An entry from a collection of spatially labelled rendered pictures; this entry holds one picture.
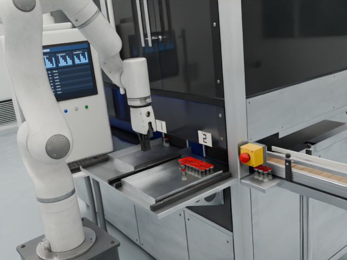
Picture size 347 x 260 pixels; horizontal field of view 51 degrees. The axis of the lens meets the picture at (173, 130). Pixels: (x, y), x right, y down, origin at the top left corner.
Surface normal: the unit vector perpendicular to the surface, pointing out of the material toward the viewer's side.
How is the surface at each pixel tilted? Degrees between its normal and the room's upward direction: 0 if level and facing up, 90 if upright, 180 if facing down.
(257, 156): 90
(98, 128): 90
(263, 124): 90
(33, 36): 126
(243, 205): 90
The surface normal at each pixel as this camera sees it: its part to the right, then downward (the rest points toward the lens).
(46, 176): -0.12, -0.69
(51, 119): 0.59, -0.33
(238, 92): 0.60, 0.17
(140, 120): -0.73, 0.27
